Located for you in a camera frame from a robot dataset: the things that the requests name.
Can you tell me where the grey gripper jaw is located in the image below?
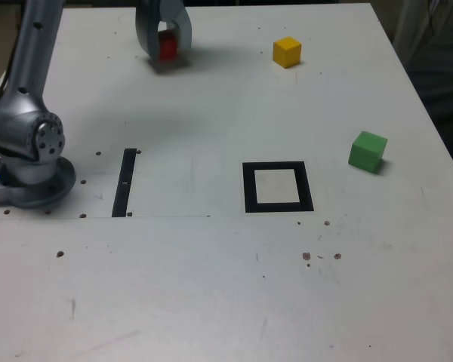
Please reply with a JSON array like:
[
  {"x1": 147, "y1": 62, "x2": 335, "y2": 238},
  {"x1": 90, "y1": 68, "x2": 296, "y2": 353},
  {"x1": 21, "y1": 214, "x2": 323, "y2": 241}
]
[
  {"x1": 134, "y1": 0, "x2": 163, "y2": 63},
  {"x1": 161, "y1": 0, "x2": 193, "y2": 51}
]

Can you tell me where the red cube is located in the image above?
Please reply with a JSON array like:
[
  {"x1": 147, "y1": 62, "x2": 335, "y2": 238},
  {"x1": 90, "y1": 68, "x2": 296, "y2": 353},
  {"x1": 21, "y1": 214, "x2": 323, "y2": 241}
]
[{"x1": 157, "y1": 32, "x2": 180, "y2": 63}]

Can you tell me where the yellow cube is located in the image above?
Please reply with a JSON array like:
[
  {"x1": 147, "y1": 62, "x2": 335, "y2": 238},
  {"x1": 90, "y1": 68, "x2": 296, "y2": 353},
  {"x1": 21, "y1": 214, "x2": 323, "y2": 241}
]
[{"x1": 273, "y1": 36, "x2": 303, "y2": 69}]

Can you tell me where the green cube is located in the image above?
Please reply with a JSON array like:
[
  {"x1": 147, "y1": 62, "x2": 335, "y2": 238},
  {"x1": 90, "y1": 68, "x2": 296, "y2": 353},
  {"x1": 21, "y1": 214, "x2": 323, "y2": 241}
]
[{"x1": 347, "y1": 130, "x2": 389, "y2": 174}]

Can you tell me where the black tape square outline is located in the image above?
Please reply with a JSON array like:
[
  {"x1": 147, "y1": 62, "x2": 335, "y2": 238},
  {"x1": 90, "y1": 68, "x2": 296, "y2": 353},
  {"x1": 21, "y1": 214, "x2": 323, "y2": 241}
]
[{"x1": 242, "y1": 161, "x2": 315, "y2": 213}]

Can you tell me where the black tape strip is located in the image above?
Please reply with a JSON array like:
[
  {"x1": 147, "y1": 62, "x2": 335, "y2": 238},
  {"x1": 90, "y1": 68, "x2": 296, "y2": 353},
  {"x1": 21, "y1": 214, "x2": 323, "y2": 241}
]
[{"x1": 111, "y1": 148, "x2": 137, "y2": 218}]

